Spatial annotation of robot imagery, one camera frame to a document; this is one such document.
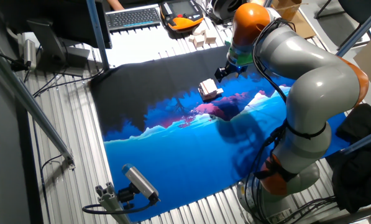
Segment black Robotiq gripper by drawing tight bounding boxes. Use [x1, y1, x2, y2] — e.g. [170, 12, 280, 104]
[214, 60, 248, 83]

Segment person forearm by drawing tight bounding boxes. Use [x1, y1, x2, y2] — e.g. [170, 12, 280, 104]
[107, 0, 126, 12]

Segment wooden Jenga tower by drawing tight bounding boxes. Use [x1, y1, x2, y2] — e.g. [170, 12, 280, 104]
[198, 78, 219, 101]

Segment green gripper flange adapter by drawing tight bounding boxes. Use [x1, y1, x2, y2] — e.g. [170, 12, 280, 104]
[227, 46, 254, 67]

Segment large wooden cube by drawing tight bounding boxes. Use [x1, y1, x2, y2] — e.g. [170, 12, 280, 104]
[203, 29, 218, 44]

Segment medium wooden cube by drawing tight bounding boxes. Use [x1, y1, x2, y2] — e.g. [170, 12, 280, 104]
[193, 34, 205, 48]

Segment pale wooden block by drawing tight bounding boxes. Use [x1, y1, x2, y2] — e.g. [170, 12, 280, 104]
[192, 23, 207, 36]

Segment orange black teach pendant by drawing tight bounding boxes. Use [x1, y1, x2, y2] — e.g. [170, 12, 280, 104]
[159, 0, 204, 32]

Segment blue landscape printed mat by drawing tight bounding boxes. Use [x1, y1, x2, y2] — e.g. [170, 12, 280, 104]
[88, 45, 350, 222]

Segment cardboard box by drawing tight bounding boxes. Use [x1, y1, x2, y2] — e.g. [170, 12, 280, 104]
[270, 0, 303, 22]

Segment black computer keyboard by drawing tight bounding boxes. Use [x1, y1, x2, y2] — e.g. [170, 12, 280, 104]
[105, 4, 162, 32]

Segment black office chair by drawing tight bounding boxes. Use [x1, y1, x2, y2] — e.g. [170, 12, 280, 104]
[314, 0, 371, 50]

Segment black computer monitor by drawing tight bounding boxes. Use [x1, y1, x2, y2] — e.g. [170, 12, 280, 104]
[0, 0, 113, 50]

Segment black bag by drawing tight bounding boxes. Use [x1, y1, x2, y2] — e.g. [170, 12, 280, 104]
[326, 103, 371, 214]

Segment grey monitor stand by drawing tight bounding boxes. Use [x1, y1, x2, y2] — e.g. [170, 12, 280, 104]
[26, 18, 91, 77]

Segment small silver webcam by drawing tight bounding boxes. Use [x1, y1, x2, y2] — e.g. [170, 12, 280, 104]
[22, 39, 37, 71]

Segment long aluminium bar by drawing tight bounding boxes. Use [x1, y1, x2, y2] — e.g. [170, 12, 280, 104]
[0, 43, 76, 170]

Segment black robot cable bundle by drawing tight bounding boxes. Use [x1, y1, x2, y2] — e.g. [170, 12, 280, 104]
[240, 17, 338, 224]

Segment thin black strap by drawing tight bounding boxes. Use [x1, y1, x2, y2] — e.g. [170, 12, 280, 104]
[284, 121, 327, 140]

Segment black cloth strap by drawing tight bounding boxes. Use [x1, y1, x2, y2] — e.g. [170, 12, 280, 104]
[253, 155, 298, 183]

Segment blue frame post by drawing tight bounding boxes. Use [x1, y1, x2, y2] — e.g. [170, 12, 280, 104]
[85, 0, 111, 71]

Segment silver camera with blue end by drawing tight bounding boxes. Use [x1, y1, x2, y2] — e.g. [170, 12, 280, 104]
[121, 164, 161, 203]

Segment blue frame bar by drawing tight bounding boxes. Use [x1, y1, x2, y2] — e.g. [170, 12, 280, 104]
[340, 126, 371, 156]
[336, 2, 371, 57]

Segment black camera ball mount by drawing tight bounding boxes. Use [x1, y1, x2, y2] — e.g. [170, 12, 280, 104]
[116, 183, 139, 210]

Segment thin black table cable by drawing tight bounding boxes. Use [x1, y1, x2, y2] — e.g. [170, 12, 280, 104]
[32, 68, 105, 98]

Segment aluminium profile camera mount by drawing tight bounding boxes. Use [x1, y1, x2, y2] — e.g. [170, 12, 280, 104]
[94, 182, 132, 224]

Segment black camera cable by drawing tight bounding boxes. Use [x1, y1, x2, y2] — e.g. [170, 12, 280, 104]
[81, 195, 160, 215]

